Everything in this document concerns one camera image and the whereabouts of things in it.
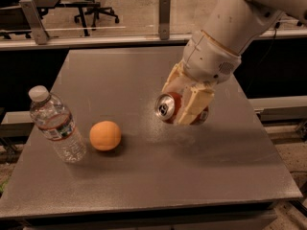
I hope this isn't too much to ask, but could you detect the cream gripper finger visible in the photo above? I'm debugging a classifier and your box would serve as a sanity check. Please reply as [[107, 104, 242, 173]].
[[162, 61, 192, 94], [177, 83, 214, 126]]

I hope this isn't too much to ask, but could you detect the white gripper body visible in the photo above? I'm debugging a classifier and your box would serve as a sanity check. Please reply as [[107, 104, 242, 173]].
[[182, 31, 241, 83]]

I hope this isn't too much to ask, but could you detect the red coke can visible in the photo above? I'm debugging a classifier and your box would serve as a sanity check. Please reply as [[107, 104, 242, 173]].
[[154, 92, 209, 126]]

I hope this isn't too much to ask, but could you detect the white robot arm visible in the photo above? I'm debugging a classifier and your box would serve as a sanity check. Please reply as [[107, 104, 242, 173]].
[[154, 0, 307, 125]]

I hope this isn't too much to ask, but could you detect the orange fruit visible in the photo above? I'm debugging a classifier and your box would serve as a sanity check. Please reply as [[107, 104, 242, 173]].
[[89, 121, 122, 151]]

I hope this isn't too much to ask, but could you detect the black office chair left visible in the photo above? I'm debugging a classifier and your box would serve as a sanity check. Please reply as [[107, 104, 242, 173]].
[[84, 0, 120, 28]]

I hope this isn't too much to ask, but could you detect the clear plastic water bottle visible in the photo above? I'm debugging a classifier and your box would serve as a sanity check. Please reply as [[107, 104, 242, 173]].
[[28, 85, 86, 163]]

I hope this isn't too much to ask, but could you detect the dark background desk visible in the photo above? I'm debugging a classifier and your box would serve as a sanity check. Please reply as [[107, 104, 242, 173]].
[[0, 0, 123, 40]]

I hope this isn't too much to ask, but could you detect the middle metal rail bracket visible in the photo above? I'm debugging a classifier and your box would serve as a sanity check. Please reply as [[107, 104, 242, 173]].
[[158, 0, 171, 40]]

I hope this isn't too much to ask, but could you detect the metal rail bracket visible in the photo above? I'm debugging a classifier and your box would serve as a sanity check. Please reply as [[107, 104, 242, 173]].
[[19, 0, 49, 45], [158, 0, 171, 40]]

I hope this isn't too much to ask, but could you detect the left metal rail bracket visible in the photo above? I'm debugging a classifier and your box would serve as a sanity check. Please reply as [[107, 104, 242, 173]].
[[19, 0, 49, 45]]

